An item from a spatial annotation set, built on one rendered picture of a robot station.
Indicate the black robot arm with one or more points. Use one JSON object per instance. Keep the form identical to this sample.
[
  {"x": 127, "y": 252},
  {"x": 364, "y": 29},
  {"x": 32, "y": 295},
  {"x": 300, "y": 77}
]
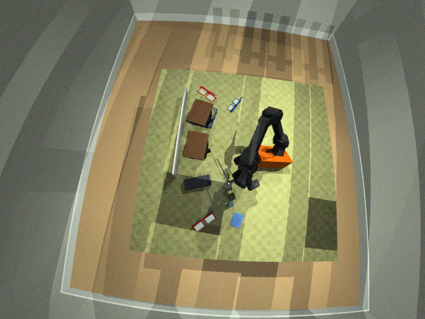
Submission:
[{"x": 249, "y": 157}]

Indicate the grey flat panel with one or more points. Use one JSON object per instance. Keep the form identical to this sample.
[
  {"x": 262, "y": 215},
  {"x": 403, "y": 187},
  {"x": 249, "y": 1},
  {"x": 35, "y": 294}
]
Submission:
[{"x": 180, "y": 129}]

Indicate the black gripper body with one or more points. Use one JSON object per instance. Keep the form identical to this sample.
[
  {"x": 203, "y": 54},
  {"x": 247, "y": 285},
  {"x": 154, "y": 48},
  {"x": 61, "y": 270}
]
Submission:
[{"x": 252, "y": 184}]

